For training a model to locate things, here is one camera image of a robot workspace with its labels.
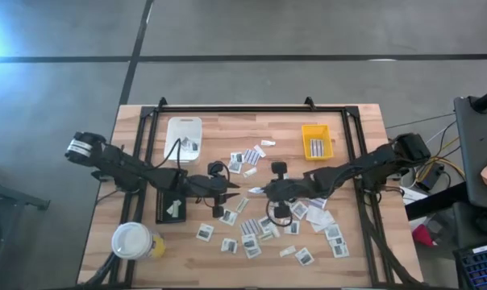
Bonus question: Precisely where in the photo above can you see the plain white gauze packet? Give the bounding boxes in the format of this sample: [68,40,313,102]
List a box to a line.
[306,206,329,226]
[310,211,337,234]

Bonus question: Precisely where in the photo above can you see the black stand base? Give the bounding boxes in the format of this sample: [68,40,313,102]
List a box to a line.
[0,159,52,290]

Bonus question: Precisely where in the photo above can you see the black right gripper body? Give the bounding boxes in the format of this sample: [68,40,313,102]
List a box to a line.
[266,160,309,219]

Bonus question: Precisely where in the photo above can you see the dark grey side table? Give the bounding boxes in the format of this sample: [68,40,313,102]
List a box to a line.
[452,95,487,211]

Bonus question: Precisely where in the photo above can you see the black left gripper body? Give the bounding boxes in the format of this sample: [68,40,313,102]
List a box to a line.
[189,160,231,219]

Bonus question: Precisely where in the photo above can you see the thin black floor cable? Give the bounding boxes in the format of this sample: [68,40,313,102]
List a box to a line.
[384,112,456,131]

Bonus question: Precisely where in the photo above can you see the white plastic bin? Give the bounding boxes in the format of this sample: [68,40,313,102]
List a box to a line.
[163,116,203,165]

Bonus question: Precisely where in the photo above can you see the white paper sheet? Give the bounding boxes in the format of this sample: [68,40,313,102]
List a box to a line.
[399,186,429,207]

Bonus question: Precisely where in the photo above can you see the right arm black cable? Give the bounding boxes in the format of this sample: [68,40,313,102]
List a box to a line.
[266,200,293,227]

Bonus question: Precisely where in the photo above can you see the black table leg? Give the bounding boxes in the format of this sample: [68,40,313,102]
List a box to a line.
[404,181,470,222]

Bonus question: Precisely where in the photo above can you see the yellow plastic basket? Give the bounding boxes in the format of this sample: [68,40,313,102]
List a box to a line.
[301,123,335,162]

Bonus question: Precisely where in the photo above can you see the black plastic basket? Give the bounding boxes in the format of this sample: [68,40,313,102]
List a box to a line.
[155,188,188,225]

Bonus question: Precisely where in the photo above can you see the red object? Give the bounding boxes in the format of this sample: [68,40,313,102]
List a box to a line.
[411,223,437,247]

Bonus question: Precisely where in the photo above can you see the yellow floor cable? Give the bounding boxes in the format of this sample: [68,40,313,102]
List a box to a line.
[414,135,467,183]

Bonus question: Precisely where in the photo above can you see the black power adapter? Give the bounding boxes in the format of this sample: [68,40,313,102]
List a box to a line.
[414,162,445,193]

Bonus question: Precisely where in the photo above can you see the backlit black keyboard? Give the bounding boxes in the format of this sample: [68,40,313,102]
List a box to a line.
[452,240,487,290]

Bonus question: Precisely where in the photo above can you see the knuckle fabric bandage packet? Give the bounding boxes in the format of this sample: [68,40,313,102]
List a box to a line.
[310,138,325,159]

